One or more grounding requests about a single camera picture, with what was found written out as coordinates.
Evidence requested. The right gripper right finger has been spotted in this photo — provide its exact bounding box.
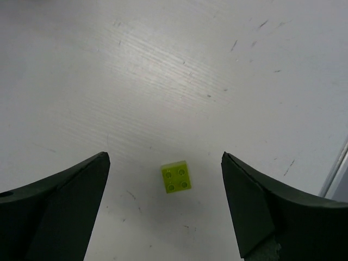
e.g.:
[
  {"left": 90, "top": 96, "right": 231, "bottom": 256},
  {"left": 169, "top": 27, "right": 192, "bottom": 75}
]
[{"left": 221, "top": 153, "right": 347, "bottom": 260}]

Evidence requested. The green lego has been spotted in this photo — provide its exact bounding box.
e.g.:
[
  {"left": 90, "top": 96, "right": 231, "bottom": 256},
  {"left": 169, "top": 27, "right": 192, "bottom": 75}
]
[{"left": 160, "top": 160, "right": 191, "bottom": 194}]

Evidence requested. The aluminium table edge rail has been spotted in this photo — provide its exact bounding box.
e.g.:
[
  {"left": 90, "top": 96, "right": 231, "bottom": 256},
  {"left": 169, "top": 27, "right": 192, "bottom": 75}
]
[{"left": 319, "top": 138, "right": 347, "bottom": 200}]

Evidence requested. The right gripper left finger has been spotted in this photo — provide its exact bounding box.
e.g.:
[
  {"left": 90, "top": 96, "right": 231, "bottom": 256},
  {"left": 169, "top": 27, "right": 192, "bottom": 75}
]
[{"left": 1, "top": 152, "right": 110, "bottom": 260}]

